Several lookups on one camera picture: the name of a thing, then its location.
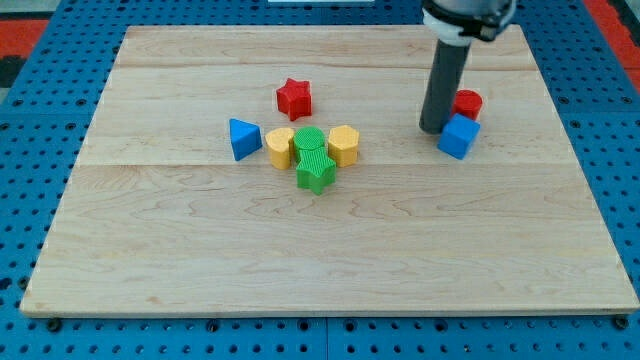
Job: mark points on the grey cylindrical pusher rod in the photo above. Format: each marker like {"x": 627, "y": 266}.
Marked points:
{"x": 444, "y": 79}

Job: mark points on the robot wrist with white ring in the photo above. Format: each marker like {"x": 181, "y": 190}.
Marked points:
{"x": 459, "y": 22}

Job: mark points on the blue cube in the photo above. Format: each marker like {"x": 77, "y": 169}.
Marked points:
{"x": 458, "y": 136}

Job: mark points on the wooden board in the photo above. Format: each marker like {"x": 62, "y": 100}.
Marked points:
{"x": 158, "y": 220}

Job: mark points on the red cylinder block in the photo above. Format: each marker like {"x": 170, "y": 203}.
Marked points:
{"x": 467, "y": 103}

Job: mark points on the yellow hexagon block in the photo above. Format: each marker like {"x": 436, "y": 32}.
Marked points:
{"x": 343, "y": 145}

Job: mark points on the green cylinder block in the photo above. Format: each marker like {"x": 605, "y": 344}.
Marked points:
{"x": 309, "y": 142}

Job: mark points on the red star block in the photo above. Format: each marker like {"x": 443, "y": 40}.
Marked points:
{"x": 294, "y": 99}

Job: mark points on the green star block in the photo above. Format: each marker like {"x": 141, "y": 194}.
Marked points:
{"x": 315, "y": 170}

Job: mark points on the yellow heart block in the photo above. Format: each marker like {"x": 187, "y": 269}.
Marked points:
{"x": 279, "y": 144}

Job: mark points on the blue triangle block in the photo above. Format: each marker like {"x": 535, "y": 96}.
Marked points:
{"x": 245, "y": 138}

